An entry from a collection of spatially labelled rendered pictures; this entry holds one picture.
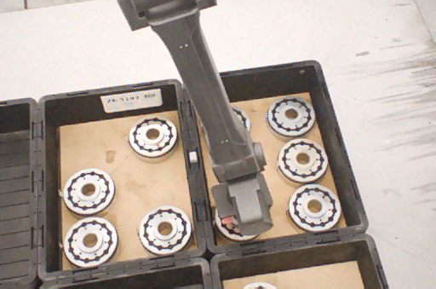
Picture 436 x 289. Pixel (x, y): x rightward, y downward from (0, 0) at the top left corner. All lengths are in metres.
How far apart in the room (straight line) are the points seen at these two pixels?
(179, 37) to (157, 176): 0.61
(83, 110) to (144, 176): 0.20
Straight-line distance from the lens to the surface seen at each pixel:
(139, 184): 1.36
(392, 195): 1.52
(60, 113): 1.43
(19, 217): 1.38
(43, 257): 1.22
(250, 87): 1.42
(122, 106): 1.41
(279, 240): 1.19
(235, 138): 0.96
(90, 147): 1.42
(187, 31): 0.79
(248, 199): 1.05
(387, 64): 1.72
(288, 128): 1.38
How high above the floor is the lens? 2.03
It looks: 58 degrees down
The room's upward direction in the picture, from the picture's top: 2 degrees counter-clockwise
